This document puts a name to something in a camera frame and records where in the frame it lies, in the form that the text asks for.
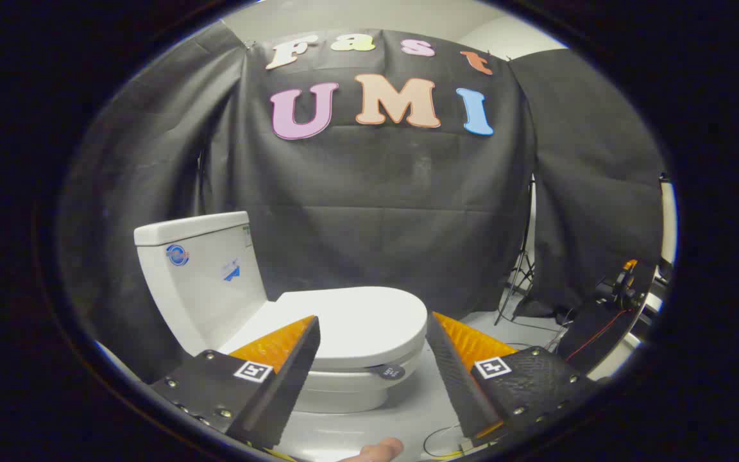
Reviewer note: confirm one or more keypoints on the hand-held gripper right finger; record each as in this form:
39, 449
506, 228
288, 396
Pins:
453, 372

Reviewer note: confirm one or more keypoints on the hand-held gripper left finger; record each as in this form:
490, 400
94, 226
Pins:
292, 375

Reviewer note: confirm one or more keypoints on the white ceramic toilet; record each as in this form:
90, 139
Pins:
203, 289

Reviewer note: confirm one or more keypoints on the white toilet tank lid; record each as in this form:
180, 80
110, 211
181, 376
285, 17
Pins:
190, 228

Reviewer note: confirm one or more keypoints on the black tripod stand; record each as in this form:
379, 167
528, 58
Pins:
522, 269

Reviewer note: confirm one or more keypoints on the dark equipment with orange part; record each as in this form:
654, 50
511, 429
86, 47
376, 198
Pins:
600, 321

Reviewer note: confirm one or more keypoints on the black backdrop cloth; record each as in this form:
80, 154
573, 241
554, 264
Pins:
376, 205

